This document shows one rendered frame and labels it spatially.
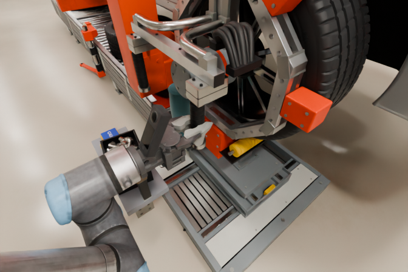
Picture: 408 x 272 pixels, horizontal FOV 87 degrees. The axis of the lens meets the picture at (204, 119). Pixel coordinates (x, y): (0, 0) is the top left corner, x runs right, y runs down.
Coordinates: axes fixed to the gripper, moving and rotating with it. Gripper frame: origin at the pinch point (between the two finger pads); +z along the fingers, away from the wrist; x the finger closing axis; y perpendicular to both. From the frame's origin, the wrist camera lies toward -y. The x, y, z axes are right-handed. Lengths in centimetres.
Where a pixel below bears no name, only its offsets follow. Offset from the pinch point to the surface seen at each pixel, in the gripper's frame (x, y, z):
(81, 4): -253, 27, 25
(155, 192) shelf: -11.6, 38.1, -14.6
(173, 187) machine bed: -31, 77, 1
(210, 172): -21, 66, 21
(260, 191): 4, 69, 35
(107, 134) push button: -50, 35, -19
